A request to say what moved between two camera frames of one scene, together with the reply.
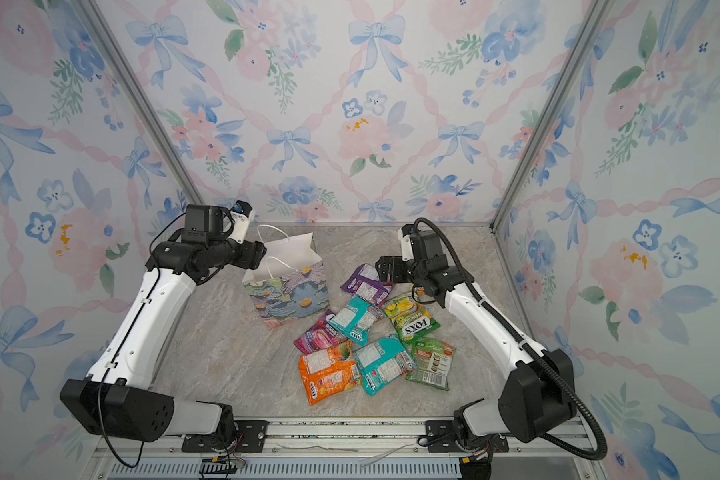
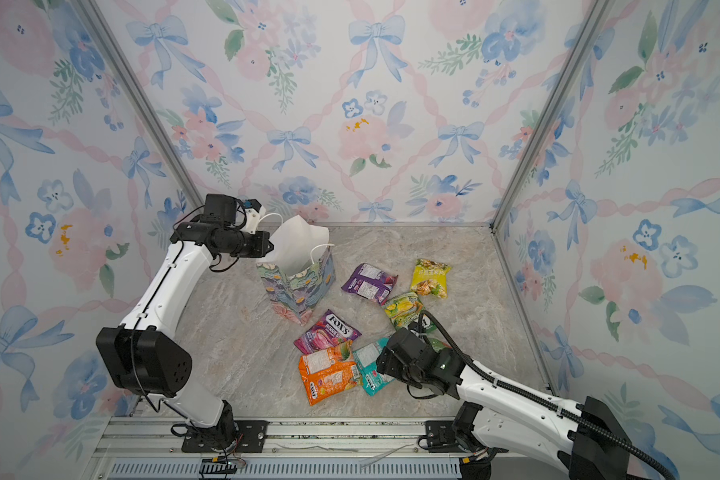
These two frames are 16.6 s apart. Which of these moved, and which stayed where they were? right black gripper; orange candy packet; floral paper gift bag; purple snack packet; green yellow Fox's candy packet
Moved: floral paper gift bag; right black gripper
Stayed: green yellow Fox's candy packet; orange candy packet; purple snack packet
